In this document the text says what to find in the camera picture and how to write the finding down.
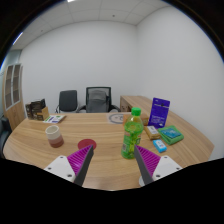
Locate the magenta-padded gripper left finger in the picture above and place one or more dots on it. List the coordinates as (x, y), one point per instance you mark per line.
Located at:
(63, 166)

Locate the white and brown cup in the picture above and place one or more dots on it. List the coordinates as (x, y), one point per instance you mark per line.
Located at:
(54, 135)

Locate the purple standing pouch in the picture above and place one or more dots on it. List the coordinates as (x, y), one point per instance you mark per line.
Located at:
(159, 111)

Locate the black office chair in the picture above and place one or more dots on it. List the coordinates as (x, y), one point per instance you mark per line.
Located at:
(68, 100)

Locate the wooden side desk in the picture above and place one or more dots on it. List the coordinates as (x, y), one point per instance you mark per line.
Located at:
(133, 101)

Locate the rectangular ceiling light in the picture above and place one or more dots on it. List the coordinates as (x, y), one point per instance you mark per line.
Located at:
(18, 38)
(70, 1)

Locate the small blue box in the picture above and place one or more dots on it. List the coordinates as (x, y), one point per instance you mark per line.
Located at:
(160, 146)

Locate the wooden shelf cabinet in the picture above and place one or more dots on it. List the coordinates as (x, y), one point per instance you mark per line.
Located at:
(14, 100)

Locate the green folded cloth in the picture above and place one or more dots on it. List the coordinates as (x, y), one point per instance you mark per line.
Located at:
(171, 135)

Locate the dark sofa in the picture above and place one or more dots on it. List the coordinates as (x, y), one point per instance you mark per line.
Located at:
(4, 133)

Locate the brown kraft carton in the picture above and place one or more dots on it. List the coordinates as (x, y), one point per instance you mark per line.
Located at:
(44, 114)

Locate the small tan labelled box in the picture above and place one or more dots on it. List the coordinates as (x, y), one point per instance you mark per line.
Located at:
(152, 132)

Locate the flat round red coaster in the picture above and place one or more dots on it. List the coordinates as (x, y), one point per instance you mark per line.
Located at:
(85, 143)

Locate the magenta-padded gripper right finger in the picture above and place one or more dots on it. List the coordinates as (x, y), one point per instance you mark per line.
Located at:
(163, 166)

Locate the black printed carton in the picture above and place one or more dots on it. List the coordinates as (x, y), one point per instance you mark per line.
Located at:
(32, 108)

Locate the green drink bottle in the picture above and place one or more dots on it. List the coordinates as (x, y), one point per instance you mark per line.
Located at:
(131, 133)

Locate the grey mesh office chair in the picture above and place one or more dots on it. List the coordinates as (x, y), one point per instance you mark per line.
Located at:
(97, 100)

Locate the white printed leaflet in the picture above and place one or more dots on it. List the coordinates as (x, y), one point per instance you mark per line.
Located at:
(55, 118)

